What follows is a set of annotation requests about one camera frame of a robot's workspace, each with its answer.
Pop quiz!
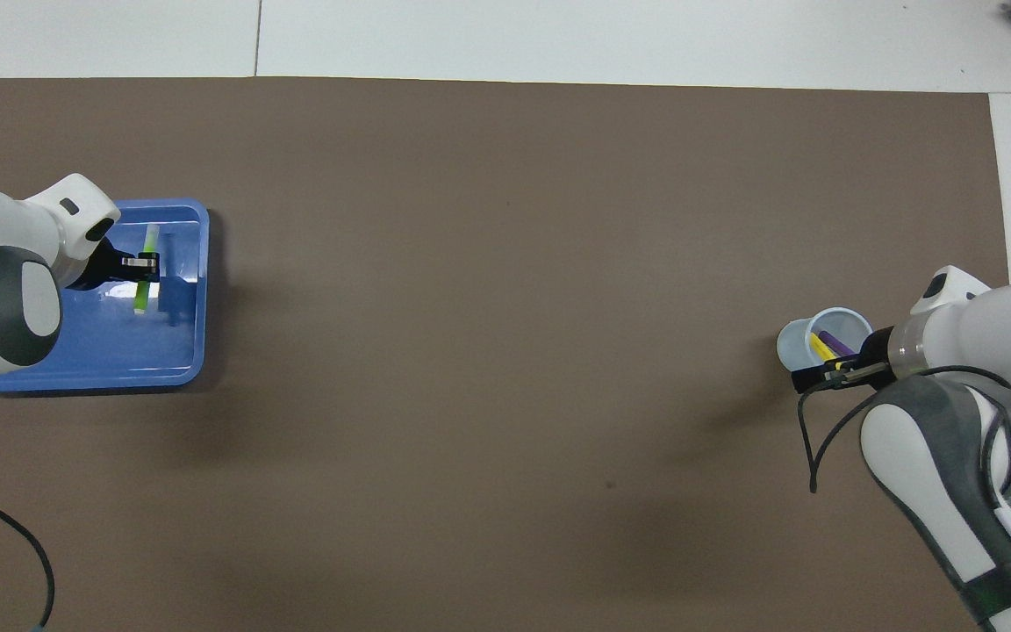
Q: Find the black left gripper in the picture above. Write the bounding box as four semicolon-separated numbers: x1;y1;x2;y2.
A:
65;240;162;292

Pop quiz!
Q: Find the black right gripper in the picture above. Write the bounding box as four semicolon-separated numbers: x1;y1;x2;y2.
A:
790;326;899;395

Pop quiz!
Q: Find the green marker pen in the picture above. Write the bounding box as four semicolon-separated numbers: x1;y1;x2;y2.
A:
132;224;162;316

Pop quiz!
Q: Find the blue plastic tray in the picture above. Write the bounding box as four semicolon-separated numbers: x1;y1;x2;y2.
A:
0;198;211;394

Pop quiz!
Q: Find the clear plastic cup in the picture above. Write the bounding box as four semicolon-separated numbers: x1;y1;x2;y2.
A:
775;306;876;377

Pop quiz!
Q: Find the purple marker pen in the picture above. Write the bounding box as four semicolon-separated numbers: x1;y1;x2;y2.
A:
821;328;864;358

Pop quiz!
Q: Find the brown table mat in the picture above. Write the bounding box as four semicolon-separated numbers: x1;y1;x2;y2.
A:
0;76;1011;632

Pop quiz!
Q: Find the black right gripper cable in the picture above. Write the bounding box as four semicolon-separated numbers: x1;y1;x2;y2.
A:
797;363;1011;529

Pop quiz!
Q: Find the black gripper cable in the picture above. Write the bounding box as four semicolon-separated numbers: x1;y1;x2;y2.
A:
797;363;1011;529
0;482;57;632

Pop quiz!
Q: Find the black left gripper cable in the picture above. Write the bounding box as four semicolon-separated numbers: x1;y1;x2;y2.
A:
0;482;57;632

